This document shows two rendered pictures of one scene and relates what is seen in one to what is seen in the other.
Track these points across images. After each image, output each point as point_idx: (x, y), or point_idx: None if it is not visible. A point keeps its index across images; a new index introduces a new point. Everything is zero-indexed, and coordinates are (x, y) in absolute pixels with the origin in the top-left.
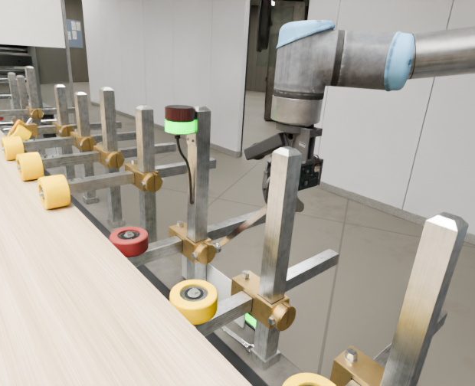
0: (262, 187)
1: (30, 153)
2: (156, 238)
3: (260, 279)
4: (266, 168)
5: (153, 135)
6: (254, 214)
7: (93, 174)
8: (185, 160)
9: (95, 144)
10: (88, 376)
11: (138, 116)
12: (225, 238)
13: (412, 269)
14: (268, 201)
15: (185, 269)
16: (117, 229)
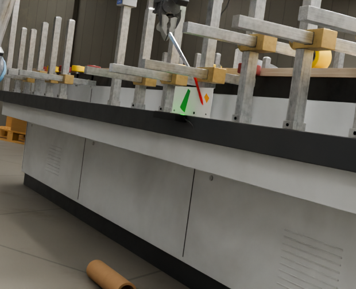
0: (180, 19)
1: None
2: (236, 102)
3: (178, 62)
4: (180, 8)
5: (250, 2)
6: (175, 40)
7: None
8: (221, 12)
9: None
10: None
11: None
12: (188, 63)
13: (154, 26)
14: (184, 21)
15: (208, 109)
16: (258, 65)
